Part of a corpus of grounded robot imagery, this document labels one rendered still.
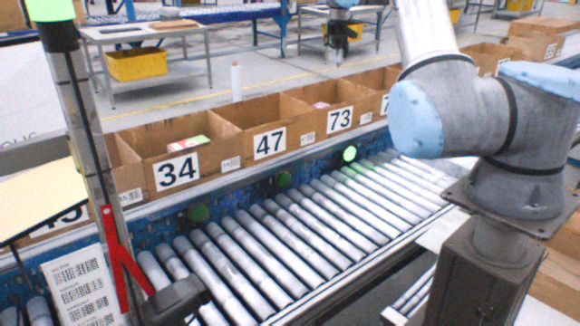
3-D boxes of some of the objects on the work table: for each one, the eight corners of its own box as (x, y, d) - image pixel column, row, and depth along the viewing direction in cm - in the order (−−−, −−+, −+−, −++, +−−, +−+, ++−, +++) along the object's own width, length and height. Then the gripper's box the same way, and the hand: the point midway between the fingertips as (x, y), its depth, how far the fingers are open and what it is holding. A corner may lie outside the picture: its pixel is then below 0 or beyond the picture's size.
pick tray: (601, 335, 108) (616, 311, 103) (468, 262, 132) (475, 239, 127) (624, 283, 125) (639, 260, 120) (503, 226, 149) (510, 206, 144)
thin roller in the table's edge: (397, 315, 115) (398, 311, 114) (443, 268, 132) (444, 263, 131) (402, 319, 114) (403, 314, 113) (449, 271, 131) (449, 266, 130)
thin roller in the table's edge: (390, 310, 117) (391, 305, 116) (436, 263, 134) (438, 260, 133) (395, 313, 115) (396, 309, 114) (441, 267, 132) (443, 263, 131)
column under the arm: (529, 338, 107) (574, 244, 90) (490, 405, 91) (535, 307, 75) (441, 285, 123) (466, 198, 106) (395, 334, 107) (415, 242, 91)
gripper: (323, 19, 169) (321, 67, 179) (338, 22, 163) (335, 72, 174) (336, 16, 174) (333, 64, 184) (352, 20, 168) (348, 69, 179)
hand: (339, 64), depth 180 cm, fingers closed
